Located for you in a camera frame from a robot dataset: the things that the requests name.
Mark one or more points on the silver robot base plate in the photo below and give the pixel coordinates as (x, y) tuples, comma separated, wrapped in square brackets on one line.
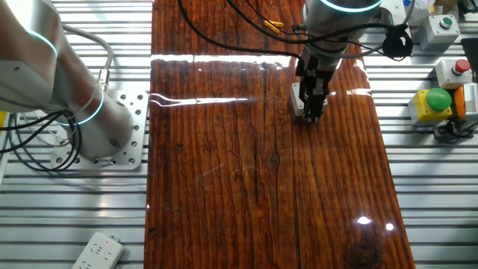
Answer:
[(136, 112)]

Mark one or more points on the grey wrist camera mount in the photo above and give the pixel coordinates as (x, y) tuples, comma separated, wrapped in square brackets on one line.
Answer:
[(392, 11)]

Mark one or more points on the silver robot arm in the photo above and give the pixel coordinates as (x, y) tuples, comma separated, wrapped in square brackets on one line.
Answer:
[(45, 74)]

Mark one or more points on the glossy wood grain board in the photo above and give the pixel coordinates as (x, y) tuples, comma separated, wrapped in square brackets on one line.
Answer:
[(224, 168)]

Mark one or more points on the silver ribbed depth camera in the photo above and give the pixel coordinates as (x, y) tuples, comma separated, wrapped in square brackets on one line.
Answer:
[(471, 101)]

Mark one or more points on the yellow box green mushroom button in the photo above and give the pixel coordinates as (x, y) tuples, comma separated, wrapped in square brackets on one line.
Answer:
[(438, 99)]

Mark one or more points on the grey box green flat button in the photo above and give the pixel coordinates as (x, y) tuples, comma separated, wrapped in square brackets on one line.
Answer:
[(437, 35)]

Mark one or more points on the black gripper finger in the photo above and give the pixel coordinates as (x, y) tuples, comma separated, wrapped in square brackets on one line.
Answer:
[(318, 99), (304, 93)]

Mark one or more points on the cardboard box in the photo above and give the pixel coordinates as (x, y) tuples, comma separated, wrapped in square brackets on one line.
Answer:
[(446, 4)]

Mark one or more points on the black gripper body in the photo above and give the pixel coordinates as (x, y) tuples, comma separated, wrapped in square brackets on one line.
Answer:
[(308, 69)]

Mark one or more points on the white power strip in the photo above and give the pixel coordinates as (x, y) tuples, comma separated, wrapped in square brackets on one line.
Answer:
[(97, 254)]

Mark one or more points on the grey box red mushroom button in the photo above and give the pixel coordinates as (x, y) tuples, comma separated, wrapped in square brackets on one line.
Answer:
[(446, 76)]

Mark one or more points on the white plastic bag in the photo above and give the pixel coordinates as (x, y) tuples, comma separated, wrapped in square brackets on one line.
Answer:
[(422, 11)]

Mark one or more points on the grey box red push button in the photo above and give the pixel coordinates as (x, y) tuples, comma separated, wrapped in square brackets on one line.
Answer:
[(296, 99)]

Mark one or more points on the yellow clothespin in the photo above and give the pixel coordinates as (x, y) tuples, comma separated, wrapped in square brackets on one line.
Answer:
[(272, 26)]

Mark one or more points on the orange rounded object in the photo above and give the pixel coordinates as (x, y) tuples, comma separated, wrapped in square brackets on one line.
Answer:
[(459, 102)]

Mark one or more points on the black flat panel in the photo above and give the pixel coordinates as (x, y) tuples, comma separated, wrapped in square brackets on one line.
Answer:
[(471, 56)]

